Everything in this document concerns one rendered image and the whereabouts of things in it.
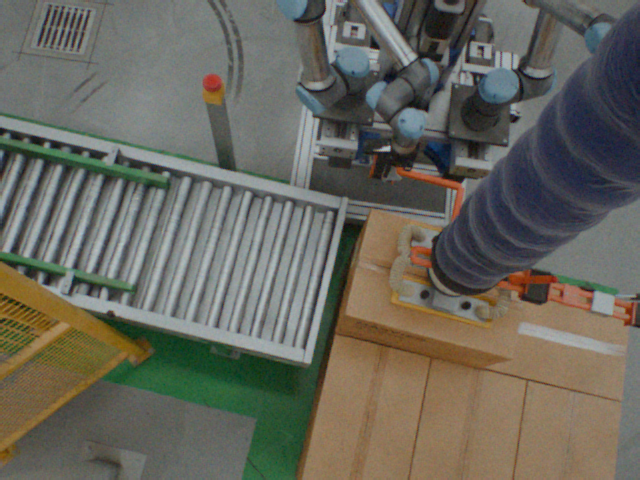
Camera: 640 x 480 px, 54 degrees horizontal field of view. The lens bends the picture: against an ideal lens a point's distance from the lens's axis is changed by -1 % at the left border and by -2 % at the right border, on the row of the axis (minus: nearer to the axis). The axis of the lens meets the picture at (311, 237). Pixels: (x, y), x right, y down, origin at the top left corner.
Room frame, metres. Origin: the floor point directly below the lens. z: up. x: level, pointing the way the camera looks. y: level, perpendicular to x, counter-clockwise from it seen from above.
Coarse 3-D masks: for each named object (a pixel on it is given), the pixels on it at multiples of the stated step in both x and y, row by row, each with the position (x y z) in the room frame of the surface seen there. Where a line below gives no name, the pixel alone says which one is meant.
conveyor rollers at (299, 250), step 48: (48, 144) 0.94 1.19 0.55; (0, 192) 0.69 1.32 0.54; (48, 192) 0.73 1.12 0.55; (96, 192) 0.77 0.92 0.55; (144, 192) 0.81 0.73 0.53; (48, 240) 0.53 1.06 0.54; (96, 240) 0.57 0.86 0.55; (144, 240) 0.61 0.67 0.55; (192, 240) 0.65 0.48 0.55; (240, 240) 0.69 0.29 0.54; (192, 288) 0.45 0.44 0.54; (240, 288) 0.49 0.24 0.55; (288, 288) 0.52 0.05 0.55
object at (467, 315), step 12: (408, 276) 0.53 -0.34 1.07; (420, 288) 0.50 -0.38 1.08; (432, 288) 0.51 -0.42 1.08; (396, 300) 0.45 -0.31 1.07; (408, 300) 0.45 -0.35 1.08; (420, 300) 0.46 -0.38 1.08; (432, 300) 0.47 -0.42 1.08; (468, 300) 0.49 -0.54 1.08; (480, 300) 0.50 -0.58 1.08; (492, 300) 0.51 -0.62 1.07; (432, 312) 0.43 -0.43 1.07; (444, 312) 0.44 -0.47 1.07; (456, 312) 0.44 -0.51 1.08; (468, 312) 0.45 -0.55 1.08; (480, 324) 0.42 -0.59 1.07
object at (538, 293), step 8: (528, 272) 0.58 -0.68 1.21; (536, 272) 0.59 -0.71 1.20; (544, 272) 0.59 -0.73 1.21; (528, 288) 0.53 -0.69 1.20; (536, 288) 0.54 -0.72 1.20; (544, 288) 0.54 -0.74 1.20; (520, 296) 0.51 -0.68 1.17; (528, 296) 0.51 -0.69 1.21; (536, 296) 0.51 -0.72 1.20; (544, 296) 0.52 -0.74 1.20; (536, 304) 0.50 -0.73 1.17
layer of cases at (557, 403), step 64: (576, 320) 0.62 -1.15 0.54; (320, 384) 0.19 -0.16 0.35; (384, 384) 0.22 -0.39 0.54; (448, 384) 0.27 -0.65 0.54; (512, 384) 0.31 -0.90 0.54; (576, 384) 0.36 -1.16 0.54; (320, 448) -0.06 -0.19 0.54; (384, 448) -0.02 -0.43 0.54; (448, 448) 0.02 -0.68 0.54; (512, 448) 0.07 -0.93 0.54; (576, 448) 0.11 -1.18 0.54
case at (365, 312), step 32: (384, 224) 0.74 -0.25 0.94; (384, 256) 0.62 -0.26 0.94; (352, 288) 0.49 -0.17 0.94; (384, 288) 0.51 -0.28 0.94; (352, 320) 0.39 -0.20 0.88; (384, 320) 0.40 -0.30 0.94; (416, 320) 0.42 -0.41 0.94; (448, 320) 0.44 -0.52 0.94; (512, 320) 0.48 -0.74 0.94; (416, 352) 0.37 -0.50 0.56; (448, 352) 0.36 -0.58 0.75; (480, 352) 0.36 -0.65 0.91; (512, 352) 0.37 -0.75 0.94
